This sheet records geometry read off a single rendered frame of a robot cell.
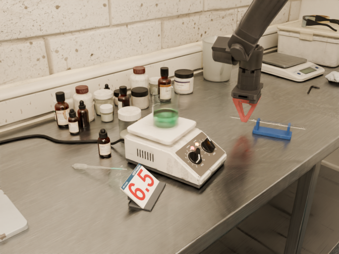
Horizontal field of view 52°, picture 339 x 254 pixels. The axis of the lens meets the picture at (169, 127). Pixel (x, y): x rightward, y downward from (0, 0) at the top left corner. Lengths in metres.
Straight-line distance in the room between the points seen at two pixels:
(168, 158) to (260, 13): 0.35
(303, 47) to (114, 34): 0.87
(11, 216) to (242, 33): 0.59
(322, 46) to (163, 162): 1.08
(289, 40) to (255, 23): 0.95
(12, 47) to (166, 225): 0.65
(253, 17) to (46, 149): 0.57
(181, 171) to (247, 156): 0.20
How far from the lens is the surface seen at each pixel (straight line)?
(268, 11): 0.73
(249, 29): 0.79
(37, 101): 1.06
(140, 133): 0.76
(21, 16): 1.05
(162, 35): 1.34
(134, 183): 0.70
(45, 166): 0.85
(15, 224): 0.69
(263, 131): 0.96
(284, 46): 1.73
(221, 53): 0.92
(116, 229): 0.65
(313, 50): 1.67
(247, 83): 0.91
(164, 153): 0.73
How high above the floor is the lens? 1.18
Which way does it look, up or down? 26 degrees down
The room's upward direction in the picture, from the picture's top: straight up
